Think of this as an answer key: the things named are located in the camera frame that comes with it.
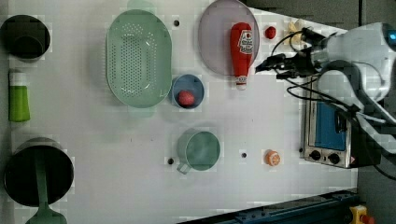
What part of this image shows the orange slice toy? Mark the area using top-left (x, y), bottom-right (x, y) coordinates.
top-left (264, 150), bottom-right (281, 166)

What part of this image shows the red toy strawberry in bowl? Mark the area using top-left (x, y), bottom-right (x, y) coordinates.
top-left (177, 91), bottom-right (195, 107)

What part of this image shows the red toy strawberry on table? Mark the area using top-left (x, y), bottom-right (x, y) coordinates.
top-left (264, 26), bottom-right (276, 39)

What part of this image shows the green spatula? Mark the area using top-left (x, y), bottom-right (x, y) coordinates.
top-left (25, 151), bottom-right (67, 224)

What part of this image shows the blue small bowl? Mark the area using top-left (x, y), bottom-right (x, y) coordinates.
top-left (169, 74), bottom-right (205, 109)

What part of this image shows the green squeeze bottle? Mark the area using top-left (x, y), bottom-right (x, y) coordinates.
top-left (8, 72), bottom-right (31, 122)

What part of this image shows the grey round plate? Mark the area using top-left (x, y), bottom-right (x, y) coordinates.
top-left (198, 0), bottom-right (260, 76)

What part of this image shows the yellow emergency stop button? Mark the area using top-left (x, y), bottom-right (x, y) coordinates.
top-left (349, 205), bottom-right (375, 224)

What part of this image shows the peeled toy banana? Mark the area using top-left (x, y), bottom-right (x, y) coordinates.
top-left (284, 20), bottom-right (305, 45)

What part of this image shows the green mug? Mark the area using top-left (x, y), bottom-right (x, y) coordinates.
top-left (177, 129), bottom-right (220, 175)

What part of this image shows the black small cup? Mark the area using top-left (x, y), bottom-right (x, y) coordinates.
top-left (1, 15), bottom-right (50, 60)

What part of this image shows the green plastic colander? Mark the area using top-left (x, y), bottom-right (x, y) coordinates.
top-left (106, 9), bottom-right (172, 108)

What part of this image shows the black cylindrical cup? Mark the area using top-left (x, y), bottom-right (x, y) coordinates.
top-left (3, 137), bottom-right (75, 208)

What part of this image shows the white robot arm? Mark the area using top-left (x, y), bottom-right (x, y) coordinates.
top-left (255, 22), bottom-right (395, 154)

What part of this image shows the red plush ketchup bottle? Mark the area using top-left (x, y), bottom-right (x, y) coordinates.
top-left (230, 22), bottom-right (254, 91)

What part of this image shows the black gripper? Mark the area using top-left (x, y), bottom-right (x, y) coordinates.
top-left (255, 48), bottom-right (318, 80)

